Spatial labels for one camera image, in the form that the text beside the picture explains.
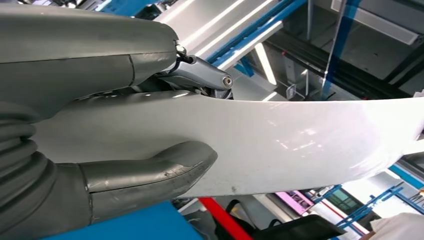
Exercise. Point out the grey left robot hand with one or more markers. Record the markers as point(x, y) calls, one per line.
point(82, 49)

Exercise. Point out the blue rack frame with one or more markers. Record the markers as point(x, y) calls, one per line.
point(405, 176)

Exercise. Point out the red barrier belt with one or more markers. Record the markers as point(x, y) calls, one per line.
point(225, 218)

